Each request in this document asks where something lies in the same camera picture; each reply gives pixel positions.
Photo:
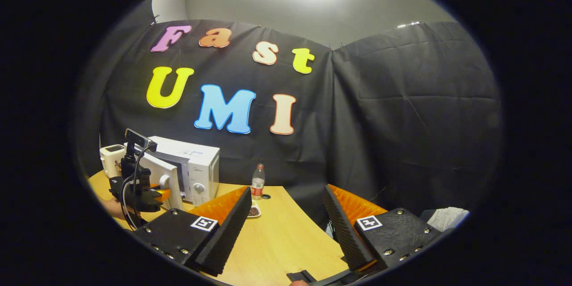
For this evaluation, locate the clear bottle with red label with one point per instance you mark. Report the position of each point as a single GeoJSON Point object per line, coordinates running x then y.
{"type": "Point", "coordinates": [258, 185]}

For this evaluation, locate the white divided bean dish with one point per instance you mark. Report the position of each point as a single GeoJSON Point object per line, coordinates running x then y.
{"type": "Point", "coordinates": [254, 211]}

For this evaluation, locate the white microwave oven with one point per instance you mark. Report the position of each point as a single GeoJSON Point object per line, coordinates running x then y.
{"type": "Point", "coordinates": [201, 165]}

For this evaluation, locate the small ceiling light panel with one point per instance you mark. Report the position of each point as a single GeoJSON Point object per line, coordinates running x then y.
{"type": "Point", "coordinates": [409, 24]}

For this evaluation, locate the white toaster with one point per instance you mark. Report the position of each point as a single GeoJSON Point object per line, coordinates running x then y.
{"type": "Point", "coordinates": [109, 163]}

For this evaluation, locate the black backdrop cloth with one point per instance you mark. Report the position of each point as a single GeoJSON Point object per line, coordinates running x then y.
{"type": "Point", "coordinates": [402, 120]}

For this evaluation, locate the white cloth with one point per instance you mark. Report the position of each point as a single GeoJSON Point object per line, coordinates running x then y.
{"type": "Point", "coordinates": [447, 219]}

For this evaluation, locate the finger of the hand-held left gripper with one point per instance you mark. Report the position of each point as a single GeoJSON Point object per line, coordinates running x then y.
{"type": "Point", "coordinates": [164, 194]}

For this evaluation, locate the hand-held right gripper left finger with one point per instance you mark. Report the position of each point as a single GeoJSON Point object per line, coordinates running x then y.
{"type": "Point", "coordinates": [228, 237]}

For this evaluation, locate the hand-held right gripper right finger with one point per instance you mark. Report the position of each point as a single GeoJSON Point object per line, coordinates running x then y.
{"type": "Point", "coordinates": [348, 237]}

